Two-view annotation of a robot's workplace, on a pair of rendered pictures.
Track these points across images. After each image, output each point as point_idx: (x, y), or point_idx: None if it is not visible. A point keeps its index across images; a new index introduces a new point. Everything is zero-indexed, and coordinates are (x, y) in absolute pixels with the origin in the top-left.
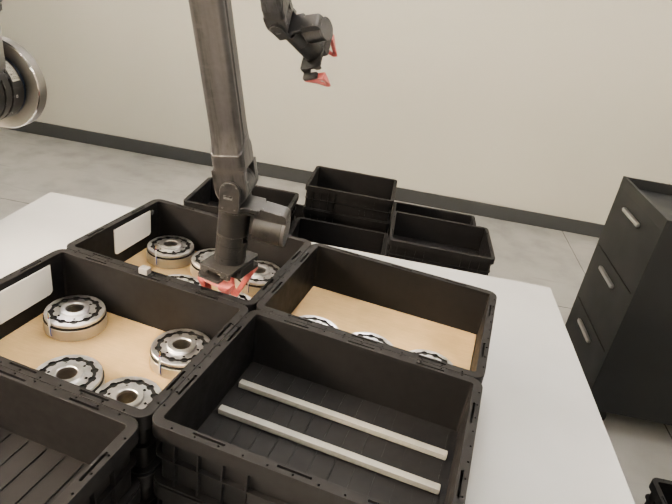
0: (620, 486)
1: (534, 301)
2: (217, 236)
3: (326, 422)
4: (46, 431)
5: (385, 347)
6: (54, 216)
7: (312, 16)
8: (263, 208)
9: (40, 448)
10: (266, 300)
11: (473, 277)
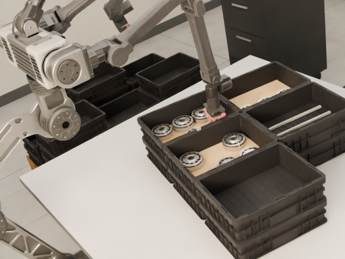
0: (344, 90)
1: (254, 63)
2: (211, 99)
3: (288, 123)
4: (252, 170)
5: (283, 92)
6: (51, 179)
7: (125, 2)
8: (222, 78)
9: (252, 178)
10: (238, 108)
11: (225, 71)
